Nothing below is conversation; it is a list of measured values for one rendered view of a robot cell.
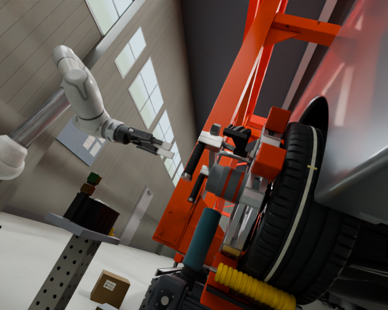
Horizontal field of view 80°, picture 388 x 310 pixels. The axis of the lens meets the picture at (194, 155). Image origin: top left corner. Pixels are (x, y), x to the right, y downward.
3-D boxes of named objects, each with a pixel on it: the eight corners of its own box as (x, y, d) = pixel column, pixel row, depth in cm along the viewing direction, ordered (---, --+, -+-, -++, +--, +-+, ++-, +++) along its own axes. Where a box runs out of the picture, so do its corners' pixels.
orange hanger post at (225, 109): (176, 250, 128) (283, -7, 222) (145, 236, 132) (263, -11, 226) (179, 252, 145) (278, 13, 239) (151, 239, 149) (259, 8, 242)
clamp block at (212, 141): (219, 148, 87) (224, 136, 89) (197, 140, 89) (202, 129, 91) (218, 154, 91) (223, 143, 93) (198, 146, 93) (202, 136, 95)
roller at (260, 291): (302, 322, 67) (306, 301, 69) (206, 277, 73) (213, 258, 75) (295, 318, 72) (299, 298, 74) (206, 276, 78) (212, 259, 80)
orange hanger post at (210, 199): (193, 259, 302) (249, 113, 396) (179, 253, 306) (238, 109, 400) (193, 259, 319) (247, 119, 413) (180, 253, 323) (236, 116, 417)
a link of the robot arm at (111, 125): (98, 131, 90) (111, 136, 89) (110, 114, 93) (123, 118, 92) (107, 143, 98) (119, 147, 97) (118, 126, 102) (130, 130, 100)
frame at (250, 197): (247, 256, 64) (292, 105, 84) (224, 245, 65) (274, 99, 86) (228, 260, 113) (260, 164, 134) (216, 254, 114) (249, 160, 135)
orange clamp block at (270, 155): (273, 181, 73) (282, 170, 65) (249, 172, 74) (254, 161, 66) (279, 162, 75) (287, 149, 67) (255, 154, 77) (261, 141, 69)
